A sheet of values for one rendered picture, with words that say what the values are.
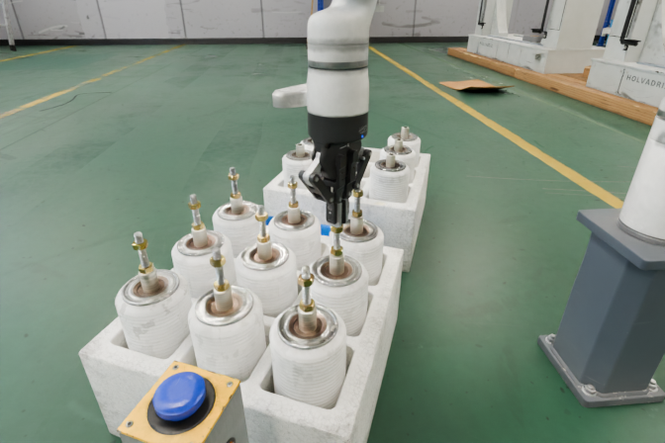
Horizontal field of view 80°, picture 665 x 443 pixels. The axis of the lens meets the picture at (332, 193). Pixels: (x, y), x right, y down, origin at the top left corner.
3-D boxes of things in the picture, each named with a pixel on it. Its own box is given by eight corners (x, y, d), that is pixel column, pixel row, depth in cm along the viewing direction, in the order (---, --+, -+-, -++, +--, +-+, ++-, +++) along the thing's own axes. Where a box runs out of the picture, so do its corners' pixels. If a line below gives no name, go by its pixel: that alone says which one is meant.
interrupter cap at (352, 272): (371, 270, 59) (372, 266, 59) (339, 296, 54) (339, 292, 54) (333, 251, 64) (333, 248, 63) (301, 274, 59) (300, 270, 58)
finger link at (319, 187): (300, 167, 48) (322, 188, 53) (293, 180, 47) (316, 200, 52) (317, 172, 46) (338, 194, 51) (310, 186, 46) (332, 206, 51)
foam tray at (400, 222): (425, 204, 132) (430, 153, 124) (409, 273, 99) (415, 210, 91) (315, 189, 143) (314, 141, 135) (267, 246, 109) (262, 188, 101)
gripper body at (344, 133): (340, 116, 43) (339, 193, 47) (382, 102, 49) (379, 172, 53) (291, 106, 47) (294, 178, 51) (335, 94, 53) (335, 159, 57)
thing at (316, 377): (332, 383, 62) (332, 293, 54) (353, 441, 54) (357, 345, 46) (272, 399, 60) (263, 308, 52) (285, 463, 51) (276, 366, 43)
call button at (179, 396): (217, 393, 34) (214, 377, 33) (188, 437, 31) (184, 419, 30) (178, 381, 35) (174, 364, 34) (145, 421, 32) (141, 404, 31)
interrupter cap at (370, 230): (384, 227, 71) (384, 223, 70) (367, 248, 65) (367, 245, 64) (346, 218, 74) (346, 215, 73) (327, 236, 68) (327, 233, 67)
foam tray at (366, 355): (397, 318, 85) (404, 248, 77) (346, 525, 51) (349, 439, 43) (237, 282, 95) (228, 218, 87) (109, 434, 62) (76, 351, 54)
